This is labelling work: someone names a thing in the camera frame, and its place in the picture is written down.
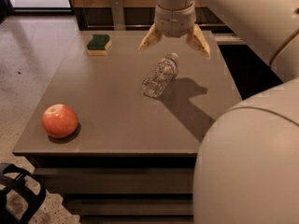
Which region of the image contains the green and yellow sponge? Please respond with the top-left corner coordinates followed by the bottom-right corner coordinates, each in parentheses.
top-left (87, 35), bottom-right (112, 56)

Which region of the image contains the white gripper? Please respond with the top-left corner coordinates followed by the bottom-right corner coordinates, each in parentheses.
top-left (138, 1), bottom-right (210, 57)

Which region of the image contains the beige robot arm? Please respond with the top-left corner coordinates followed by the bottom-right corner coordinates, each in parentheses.
top-left (139, 0), bottom-right (299, 224)

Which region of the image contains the clear plastic water bottle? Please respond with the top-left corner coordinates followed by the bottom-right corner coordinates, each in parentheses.
top-left (142, 53), bottom-right (178, 98)

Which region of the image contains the red apple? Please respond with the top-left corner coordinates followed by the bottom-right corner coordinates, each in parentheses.
top-left (41, 104), bottom-right (78, 138)

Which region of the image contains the left metal bracket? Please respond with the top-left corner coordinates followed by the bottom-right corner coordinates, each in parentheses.
top-left (110, 0), bottom-right (126, 31)

